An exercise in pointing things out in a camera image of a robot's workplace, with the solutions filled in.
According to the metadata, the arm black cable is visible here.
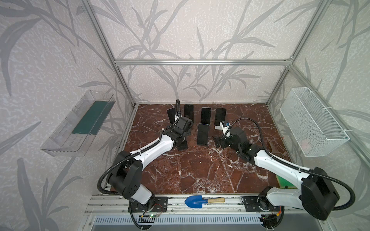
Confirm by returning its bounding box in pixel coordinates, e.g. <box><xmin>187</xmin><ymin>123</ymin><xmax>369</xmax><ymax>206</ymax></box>
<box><xmin>97</xmin><ymin>99</ymin><xmax>182</xmax><ymax>195</ymax></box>
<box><xmin>225</xmin><ymin>117</ymin><xmax>356</xmax><ymax>211</ymax></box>

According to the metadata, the pink-edged phone back left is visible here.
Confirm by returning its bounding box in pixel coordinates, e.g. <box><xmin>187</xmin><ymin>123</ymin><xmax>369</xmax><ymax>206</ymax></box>
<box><xmin>167</xmin><ymin>107</ymin><xmax>176</xmax><ymax>125</ymax></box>

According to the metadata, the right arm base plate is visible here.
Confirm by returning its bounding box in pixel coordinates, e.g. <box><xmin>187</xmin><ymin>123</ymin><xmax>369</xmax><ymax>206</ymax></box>
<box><xmin>241</xmin><ymin>196</ymin><xmax>280</xmax><ymax>214</ymax></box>

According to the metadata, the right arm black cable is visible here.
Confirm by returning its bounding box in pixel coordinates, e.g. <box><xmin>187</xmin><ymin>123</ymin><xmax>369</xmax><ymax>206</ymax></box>
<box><xmin>225</xmin><ymin>117</ymin><xmax>356</xmax><ymax>211</ymax></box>

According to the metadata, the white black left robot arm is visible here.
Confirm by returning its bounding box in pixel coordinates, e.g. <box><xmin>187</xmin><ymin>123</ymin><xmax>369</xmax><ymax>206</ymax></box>
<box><xmin>107</xmin><ymin>116</ymin><xmax>193</xmax><ymax>205</ymax></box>

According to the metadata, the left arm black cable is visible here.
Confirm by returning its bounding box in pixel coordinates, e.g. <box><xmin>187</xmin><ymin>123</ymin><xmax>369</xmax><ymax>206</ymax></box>
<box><xmin>97</xmin><ymin>99</ymin><xmax>182</xmax><ymax>195</ymax></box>

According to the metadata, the clear plastic wall tray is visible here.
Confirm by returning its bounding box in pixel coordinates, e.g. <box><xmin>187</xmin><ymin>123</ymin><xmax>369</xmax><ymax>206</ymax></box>
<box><xmin>41</xmin><ymin>90</ymin><xmax>116</xmax><ymax>157</ymax></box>

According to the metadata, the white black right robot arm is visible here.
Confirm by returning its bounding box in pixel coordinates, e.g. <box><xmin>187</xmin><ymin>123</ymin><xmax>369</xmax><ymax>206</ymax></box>
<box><xmin>214</xmin><ymin>128</ymin><xmax>340</xmax><ymax>220</ymax></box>

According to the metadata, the white wire mesh basket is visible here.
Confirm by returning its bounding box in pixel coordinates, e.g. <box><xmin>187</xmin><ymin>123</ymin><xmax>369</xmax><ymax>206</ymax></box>
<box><xmin>280</xmin><ymin>88</ymin><xmax>350</xmax><ymax>157</ymax></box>

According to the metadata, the blue-edged phone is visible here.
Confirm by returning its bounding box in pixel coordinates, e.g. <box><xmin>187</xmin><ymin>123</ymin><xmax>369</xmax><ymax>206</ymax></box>
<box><xmin>197</xmin><ymin>124</ymin><xmax>210</xmax><ymax>146</ymax></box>

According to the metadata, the green sponge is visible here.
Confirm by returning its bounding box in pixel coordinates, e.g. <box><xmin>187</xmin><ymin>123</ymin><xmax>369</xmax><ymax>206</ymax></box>
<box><xmin>276</xmin><ymin>175</ymin><xmax>296</xmax><ymax>189</ymax></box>

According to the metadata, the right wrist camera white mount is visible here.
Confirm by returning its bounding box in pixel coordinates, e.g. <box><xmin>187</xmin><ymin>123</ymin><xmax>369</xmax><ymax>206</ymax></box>
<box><xmin>220</xmin><ymin>120</ymin><xmax>230</xmax><ymax>137</ymax></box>

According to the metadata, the dark phone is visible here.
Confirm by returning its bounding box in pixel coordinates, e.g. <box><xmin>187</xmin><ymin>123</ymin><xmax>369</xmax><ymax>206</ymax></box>
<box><xmin>214</xmin><ymin>108</ymin><xmax>227</xmax><ymax>127</ymax></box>

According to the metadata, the purple-edged phone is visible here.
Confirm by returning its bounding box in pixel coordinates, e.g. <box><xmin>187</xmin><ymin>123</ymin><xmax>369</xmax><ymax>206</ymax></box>
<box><xmin>177</xmin><ymin>137</ymin><xmax>188</xmax><ymax>151</ymax></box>

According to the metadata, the aluminium front rail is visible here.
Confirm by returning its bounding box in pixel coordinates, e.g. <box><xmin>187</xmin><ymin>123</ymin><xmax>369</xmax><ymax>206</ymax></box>
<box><xmin>83</xmin><ymin>194</ymin><xmax>321</xmax><ymax>216</ymax></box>

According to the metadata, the blue trowel wooden handle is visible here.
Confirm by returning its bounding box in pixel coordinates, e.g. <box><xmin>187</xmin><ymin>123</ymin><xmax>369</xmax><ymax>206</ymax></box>
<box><xmin>185</xmin><ymin>195</ymin><xmax>225</xmax><ymax>208</ymax></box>

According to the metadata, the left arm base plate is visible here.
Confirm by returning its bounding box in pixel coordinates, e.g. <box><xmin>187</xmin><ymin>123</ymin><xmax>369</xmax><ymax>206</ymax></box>
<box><xmin>128</xmin><ymin>196</ymin><xmax>169</xmax><ymax>213</ymax></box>

